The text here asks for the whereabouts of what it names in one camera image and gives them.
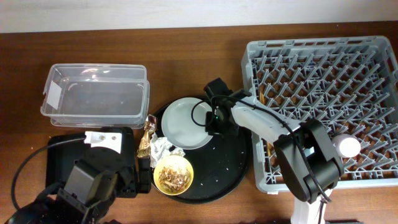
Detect gold foil wrapper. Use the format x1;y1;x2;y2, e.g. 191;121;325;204
137;114;157;157

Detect yellow bowl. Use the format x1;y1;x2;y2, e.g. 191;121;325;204
153;156;194;196

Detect white napkin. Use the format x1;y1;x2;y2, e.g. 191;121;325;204
150;133;185;168

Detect food scraps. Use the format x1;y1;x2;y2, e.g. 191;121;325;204
159;166;191;193

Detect grey plate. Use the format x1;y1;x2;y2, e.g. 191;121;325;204
161;97;213;150

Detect wooden chopstick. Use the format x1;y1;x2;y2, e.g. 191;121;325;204
259;84;272;157

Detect pink cup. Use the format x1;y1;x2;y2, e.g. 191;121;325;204
331;134;361;158

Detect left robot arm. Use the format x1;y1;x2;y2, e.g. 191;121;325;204
7;127;152;223

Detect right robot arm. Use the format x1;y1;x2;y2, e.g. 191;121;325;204
204;78;344;223

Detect grey dishwasher rack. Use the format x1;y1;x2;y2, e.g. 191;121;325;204
241;36;397;189

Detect round black tray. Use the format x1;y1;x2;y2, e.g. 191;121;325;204
138;95;251;204

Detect black rectangular tray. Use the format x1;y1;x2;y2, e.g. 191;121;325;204
45;127;138;198

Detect clear plastic bin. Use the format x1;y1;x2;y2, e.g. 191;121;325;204
40;63;150;129

